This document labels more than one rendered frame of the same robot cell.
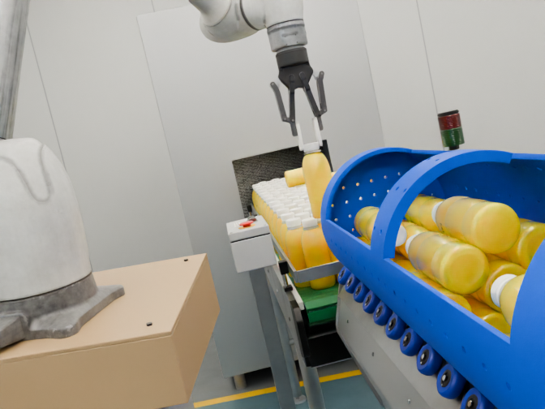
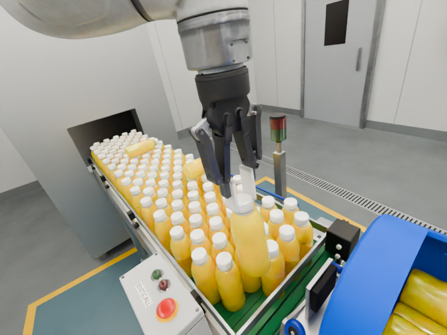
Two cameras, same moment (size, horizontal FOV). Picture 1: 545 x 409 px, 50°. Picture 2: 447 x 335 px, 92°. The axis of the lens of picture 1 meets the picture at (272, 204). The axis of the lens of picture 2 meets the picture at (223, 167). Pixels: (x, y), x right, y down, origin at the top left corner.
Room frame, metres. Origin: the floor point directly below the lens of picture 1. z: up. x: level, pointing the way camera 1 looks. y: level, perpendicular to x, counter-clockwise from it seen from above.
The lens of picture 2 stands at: (1.16, 0.06, 1.52)
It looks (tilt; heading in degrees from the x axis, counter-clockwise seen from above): 29 degrees down; 329
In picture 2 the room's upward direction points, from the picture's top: 11 degrees counter-clockwise
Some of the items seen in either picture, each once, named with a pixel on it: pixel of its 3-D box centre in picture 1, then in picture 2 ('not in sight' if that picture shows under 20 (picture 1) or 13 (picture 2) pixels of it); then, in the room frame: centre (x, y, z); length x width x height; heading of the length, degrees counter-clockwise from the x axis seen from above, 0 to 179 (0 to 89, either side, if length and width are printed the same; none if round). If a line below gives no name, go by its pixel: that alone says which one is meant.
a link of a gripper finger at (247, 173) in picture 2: (317, 131); (247, 183); (1.42, -0.14, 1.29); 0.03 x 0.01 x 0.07; 4
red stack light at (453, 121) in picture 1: (449, 121); (277, 121); (1.72, -0.56, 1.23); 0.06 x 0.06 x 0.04
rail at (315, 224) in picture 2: not in sight; (192, 163); (2.21, -0.36, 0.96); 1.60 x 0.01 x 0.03; 4
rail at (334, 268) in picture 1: (378, 257); (291, 276); (1.39, -0.22, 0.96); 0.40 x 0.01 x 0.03; 94
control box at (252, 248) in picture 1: (250, 242); (163, 304); (1.50, 0.08, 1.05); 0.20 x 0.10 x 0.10; 4
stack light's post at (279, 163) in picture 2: not in sight; (283, 242); (1.72, -0.56, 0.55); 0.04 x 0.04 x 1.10; 4
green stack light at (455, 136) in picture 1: (452, 136); (278, 133); (1.72, -0.56, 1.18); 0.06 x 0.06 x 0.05
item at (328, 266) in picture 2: not in sight; (321, 291); (1.31, -0.23, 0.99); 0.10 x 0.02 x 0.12; 94
